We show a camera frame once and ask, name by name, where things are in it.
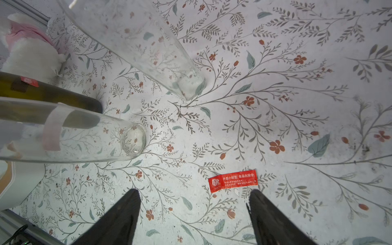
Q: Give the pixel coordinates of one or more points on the white plush toy pink shirt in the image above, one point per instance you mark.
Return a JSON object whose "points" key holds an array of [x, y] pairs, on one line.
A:
{"points": [[31, 53]]}

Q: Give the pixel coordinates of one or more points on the red peeled label sticker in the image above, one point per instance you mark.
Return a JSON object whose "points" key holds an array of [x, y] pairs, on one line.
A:
{"points": [[233, 180]]}

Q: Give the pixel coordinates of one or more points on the tall clear corked bottle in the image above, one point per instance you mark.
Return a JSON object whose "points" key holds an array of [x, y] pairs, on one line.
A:
{"points": [[42, 132]]}

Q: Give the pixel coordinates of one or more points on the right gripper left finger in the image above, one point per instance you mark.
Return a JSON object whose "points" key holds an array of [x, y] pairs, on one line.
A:
{"points": [[117, 226]]}

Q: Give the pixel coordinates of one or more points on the clear bottle with red label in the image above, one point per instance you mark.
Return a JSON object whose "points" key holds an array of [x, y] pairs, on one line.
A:
{"points": [[135, 31]]}

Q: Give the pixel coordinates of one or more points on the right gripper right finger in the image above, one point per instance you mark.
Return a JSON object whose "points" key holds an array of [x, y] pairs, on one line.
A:
{"points": [[271, 226]]}

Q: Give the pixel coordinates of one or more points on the dark green wine bottle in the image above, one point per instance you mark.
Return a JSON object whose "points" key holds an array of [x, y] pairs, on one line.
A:
{"points": [[19, 87]]}

